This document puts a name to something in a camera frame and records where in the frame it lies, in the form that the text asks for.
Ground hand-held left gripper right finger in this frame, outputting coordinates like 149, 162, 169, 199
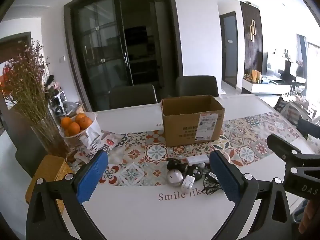
209, 150, 293, 240

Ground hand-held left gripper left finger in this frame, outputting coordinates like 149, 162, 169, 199
26, 150, 109, 240

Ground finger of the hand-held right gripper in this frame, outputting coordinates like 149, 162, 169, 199
267, 134, 303, 160

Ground white rectangular box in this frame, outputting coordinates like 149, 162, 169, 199
186, 155, 209, 166

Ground black plastic gadget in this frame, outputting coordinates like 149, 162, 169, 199
167, 158, 188, 173

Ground brown cardboard box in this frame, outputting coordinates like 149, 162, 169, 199
161, 95, 225, 147

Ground person's right hand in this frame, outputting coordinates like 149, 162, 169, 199
299, 200, 320, 235

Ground black chair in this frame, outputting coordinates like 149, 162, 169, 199
297, 119, 320, 153

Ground striped chair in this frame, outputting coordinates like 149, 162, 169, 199
274, 97, 299, 125

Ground white charger plug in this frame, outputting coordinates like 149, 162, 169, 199
182, 175, 194, 190

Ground floral patterned cloth pouch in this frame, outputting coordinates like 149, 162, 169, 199
75, 130, 125, 161

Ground yellow woven box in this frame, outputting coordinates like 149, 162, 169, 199
25, 154, 75, 213

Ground white slatted fruit basket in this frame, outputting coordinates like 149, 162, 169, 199
61, 112, 102, 147

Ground white round gadget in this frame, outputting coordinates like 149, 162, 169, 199
167, 169, 184, 187

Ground glass vase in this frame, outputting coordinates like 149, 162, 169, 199
31, 119, 70, 158

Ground white tv cabinet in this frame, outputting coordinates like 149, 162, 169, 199
242, 77, 292, 95

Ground patterned tile-print table runner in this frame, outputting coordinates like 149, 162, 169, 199
72, 111, 300, 187

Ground dark chair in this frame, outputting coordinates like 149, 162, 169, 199
15, 140, 48, 178

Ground white storage shelf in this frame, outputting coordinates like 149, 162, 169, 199
50, 90, 67, 117

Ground grey dining chair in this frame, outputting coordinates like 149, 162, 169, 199
109, 84, 157, 109
175, 76, 219, 97

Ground dark hallway door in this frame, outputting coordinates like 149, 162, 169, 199
220, 12, 238, 88

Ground dried flower bouquet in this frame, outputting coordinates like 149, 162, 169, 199
2, 40, 50, 127

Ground dark glass sliding door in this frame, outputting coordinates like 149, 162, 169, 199
64, 0, 183, 110

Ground black coiled cable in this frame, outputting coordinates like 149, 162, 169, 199
204, 171, 222, 195

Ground dark slatted wall panel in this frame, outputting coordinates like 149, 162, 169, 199
240, 1, 263, 80

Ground red wall picture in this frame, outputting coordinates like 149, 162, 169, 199
0, 65, 10, 87

